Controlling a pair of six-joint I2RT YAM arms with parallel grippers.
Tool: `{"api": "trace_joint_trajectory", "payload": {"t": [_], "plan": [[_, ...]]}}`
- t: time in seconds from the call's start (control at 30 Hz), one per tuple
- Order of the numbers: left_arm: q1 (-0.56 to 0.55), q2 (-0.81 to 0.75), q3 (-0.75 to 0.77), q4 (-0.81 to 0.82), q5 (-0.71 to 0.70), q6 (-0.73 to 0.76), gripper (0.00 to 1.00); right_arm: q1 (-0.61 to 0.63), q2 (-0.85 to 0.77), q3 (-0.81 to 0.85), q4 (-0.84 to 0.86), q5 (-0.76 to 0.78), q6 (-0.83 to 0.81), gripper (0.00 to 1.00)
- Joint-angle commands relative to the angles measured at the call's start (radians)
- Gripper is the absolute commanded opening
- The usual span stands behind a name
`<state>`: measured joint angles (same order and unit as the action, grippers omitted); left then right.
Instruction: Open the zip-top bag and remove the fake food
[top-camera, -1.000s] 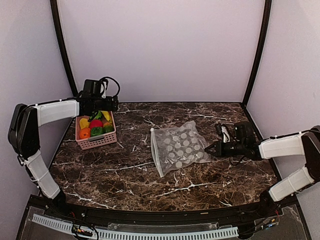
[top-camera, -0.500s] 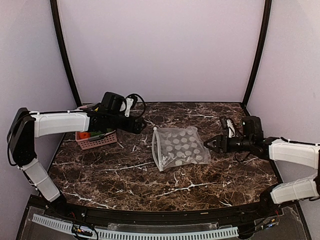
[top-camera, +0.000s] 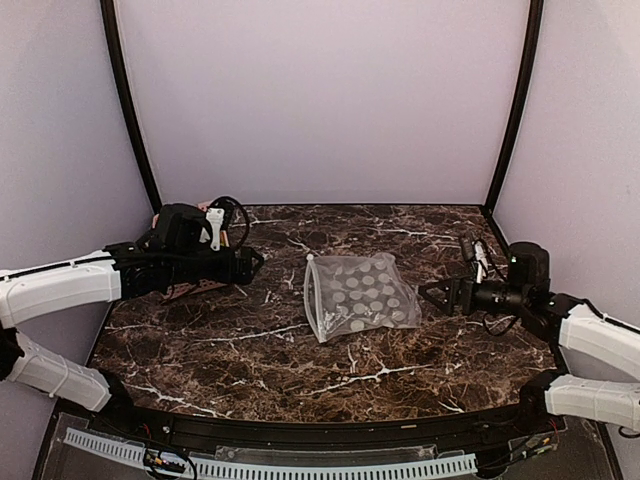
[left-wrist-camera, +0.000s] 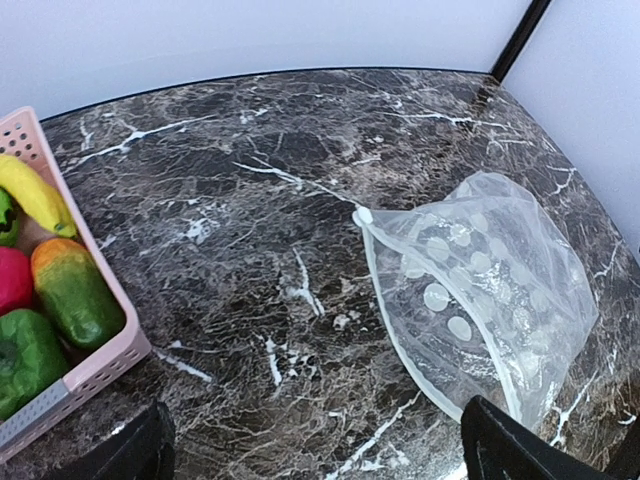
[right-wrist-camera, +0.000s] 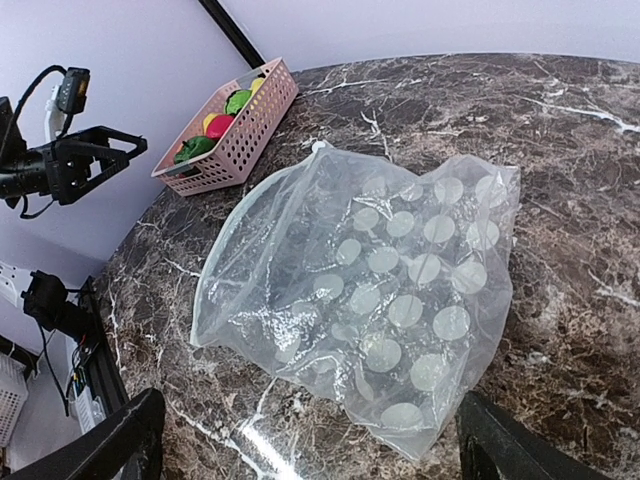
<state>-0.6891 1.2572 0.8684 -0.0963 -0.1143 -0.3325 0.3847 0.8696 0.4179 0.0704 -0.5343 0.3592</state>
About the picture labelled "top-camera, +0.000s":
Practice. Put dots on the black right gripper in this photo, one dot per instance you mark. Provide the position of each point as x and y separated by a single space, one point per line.
454 289

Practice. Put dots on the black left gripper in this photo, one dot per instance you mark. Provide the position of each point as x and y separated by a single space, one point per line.
245 273

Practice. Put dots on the clear zip top bag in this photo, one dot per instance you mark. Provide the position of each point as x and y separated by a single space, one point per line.
351 294

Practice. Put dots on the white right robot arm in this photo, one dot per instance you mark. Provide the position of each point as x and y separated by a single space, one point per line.
596 372

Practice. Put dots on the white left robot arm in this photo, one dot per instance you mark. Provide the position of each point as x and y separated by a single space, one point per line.
50 313

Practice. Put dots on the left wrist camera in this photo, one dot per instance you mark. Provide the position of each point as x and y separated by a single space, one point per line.
184 229

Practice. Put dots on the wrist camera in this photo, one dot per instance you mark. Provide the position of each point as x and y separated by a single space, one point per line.
527 266
184 229

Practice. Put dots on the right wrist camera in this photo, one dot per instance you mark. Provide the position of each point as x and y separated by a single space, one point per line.
527 266

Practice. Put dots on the black front rail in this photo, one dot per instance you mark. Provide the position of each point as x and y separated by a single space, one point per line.
482 431

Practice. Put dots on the white slotted cable duct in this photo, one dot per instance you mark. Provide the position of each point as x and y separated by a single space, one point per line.
252 463

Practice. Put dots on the black frame post left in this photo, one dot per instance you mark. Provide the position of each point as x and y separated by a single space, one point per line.
119 72

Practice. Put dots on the black frame post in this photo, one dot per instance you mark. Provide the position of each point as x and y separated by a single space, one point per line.
518 103
119 72

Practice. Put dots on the black frame post right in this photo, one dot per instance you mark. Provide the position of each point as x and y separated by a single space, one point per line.
518 103

